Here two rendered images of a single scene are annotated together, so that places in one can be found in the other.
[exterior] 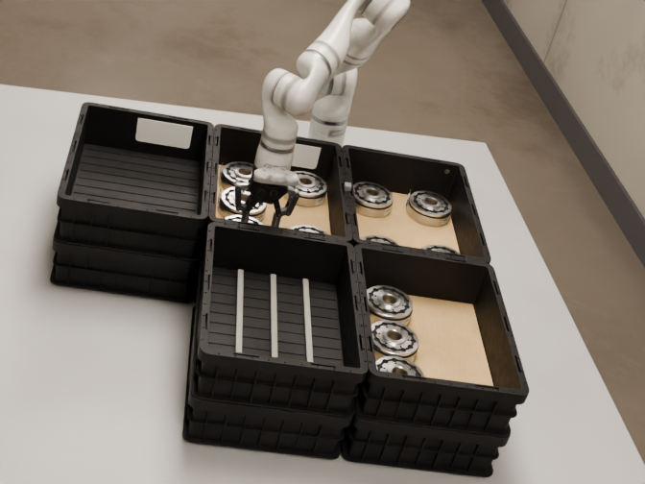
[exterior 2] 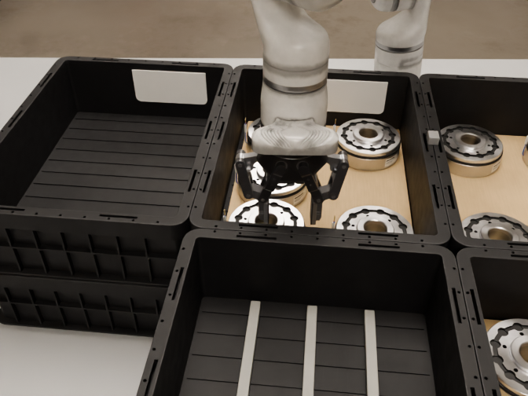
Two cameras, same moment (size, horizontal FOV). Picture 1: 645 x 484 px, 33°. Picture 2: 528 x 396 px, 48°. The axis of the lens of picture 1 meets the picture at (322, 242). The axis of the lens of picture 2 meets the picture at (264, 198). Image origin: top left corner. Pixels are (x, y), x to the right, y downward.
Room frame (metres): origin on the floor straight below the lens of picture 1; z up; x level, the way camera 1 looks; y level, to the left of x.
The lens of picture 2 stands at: (1.36, 0.00, 1.39)
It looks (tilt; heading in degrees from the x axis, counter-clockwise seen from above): 40 degrees down; 17
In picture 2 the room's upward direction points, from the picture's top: straight up
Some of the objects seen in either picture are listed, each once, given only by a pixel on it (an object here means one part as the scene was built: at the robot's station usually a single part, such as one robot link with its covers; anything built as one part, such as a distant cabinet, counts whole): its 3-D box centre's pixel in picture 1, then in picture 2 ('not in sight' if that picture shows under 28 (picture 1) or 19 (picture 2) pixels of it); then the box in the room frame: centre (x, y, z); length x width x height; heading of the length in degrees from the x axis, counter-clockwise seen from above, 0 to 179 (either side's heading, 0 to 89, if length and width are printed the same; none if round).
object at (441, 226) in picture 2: (278, 183); (321, 143); (2.03, 0.12, 0.92); 0.40 x 0.30 x 0.02; 11
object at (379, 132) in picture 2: (305, 181); (368, 134); (2.16, 0.07, 0.86); 0.05 x 0.05 x 0.01
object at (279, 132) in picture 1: (280, 108); (291, 6); (1.92, 0.15, 1.15); 0.09 x 0.07 x 0.15; 64
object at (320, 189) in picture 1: (305, 183); (368, 137); (2.16, 0.07, 0.86); 0.10 x 0.10 x 0.01
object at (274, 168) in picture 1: (275, 157); (295, 103); (1.90, 0.13, 1.06); 0.11 x 0.09 x 0.06; 16
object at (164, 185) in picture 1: (137, 181); (117, 159); (1.97, 0.42, 0.87); 0.40 x 0.30 x 0.11; 11
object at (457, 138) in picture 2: (371, 192); (470, 140); (2.19, -0.08, 0.86); 0.05 x 0.05 x 0.01
